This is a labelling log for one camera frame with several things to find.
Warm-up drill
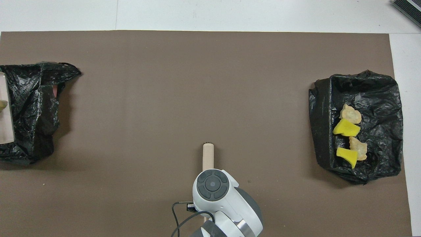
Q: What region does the right black trash bag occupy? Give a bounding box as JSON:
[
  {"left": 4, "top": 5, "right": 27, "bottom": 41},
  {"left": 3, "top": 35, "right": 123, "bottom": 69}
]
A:
[{"left": 309, "top": 70, "right": 404, "bottom": 185}]

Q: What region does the crumpled black trash bag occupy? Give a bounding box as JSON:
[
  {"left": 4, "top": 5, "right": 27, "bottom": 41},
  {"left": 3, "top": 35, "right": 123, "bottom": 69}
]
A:
[{"left": 0, "top": 62, "right": 82, "bottom": 165}]

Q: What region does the golden striped croissant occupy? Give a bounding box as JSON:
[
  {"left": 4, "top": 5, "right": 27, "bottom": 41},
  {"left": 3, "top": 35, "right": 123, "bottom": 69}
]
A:
[{"left": 339, "top": 104, "right": 362, "bottom": 124}]

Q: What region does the dark ribbed grey object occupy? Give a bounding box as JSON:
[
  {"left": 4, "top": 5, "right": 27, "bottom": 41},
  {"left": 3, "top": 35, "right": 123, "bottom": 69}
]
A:
[{"left": 391, "top": 0, "right": 421, "bottom": 28}]

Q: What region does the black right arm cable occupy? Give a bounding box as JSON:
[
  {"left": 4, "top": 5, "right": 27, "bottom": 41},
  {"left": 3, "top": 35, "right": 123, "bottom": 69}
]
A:
[{"left": 171, "top": 201, "right": 216, "bottom": 237}]

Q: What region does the beige hand brush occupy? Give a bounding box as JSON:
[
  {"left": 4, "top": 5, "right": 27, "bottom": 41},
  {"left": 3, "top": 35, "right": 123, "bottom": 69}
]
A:
[{"left": 202, "top": 143, "right": 215, "bottom": 224}]

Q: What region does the beige plastic dustpan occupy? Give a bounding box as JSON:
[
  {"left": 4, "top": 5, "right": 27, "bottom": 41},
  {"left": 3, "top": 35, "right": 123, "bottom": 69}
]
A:
[{"left": 0, "top": 72, "right": 15, "bottom": 145}]

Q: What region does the pale bread piece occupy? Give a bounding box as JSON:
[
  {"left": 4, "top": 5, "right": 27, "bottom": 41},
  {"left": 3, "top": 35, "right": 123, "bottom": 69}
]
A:
[{"left": 349, "top": 136, "right": 368, "bottom": 161}]

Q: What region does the rounded yellow sponge piece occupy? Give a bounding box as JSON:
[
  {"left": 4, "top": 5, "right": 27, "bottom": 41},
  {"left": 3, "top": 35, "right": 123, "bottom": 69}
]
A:
[{"left": 333, "top": 118, "right": 361, "bottom": 137}]

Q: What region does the large brown table mat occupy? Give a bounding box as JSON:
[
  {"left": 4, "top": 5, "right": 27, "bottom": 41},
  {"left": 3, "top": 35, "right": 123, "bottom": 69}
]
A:
[{"left": 0, "top": 30, "right": 413, "bottom": 237}]

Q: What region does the notched yellow sponge piece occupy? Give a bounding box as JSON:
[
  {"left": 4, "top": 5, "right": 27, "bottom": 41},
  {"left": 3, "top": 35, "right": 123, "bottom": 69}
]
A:
[{"left": 336, "top": 147, "right": 358, "bottom": 169}]

